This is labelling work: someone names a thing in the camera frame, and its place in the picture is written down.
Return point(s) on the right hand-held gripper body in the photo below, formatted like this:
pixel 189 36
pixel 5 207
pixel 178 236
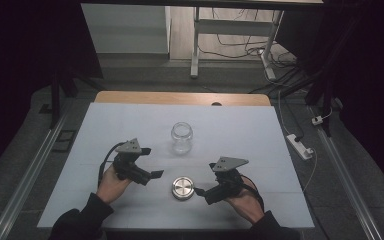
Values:
pixel 228 186

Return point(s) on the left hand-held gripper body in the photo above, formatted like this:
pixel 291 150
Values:
pixel 130 166

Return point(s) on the silver metal jar lid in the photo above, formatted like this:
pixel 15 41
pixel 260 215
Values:
pixel 182 187

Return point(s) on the clear glass jar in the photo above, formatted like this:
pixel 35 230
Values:
pixel 181 140

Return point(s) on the person's right hand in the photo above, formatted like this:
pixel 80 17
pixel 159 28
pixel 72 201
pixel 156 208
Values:
pixel 248 203

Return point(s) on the person's left hand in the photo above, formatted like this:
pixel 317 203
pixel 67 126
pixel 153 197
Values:
pixel 110 186

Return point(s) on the white foam board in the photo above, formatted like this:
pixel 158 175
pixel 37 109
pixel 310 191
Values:
pixel 233 133

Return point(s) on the wooden table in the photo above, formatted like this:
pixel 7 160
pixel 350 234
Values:
pixel 180 98

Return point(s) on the white power strip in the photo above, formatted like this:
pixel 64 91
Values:
pixel 299 146

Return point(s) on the black stand legs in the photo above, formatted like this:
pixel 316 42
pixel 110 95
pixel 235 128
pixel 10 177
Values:
pixel 56 96

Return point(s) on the small white plug adapter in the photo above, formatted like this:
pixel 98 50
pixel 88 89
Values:
pixel 317 120

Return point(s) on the black curtain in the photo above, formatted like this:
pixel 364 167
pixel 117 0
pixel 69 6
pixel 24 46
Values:
pixel 20 66
pixel 366 66

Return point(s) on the aluminium rail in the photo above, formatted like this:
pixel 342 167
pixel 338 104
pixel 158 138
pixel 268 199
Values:
pixel 346 176
pixel 30 180

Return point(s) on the white desk frame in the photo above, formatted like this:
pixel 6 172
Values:
pixel 233 26

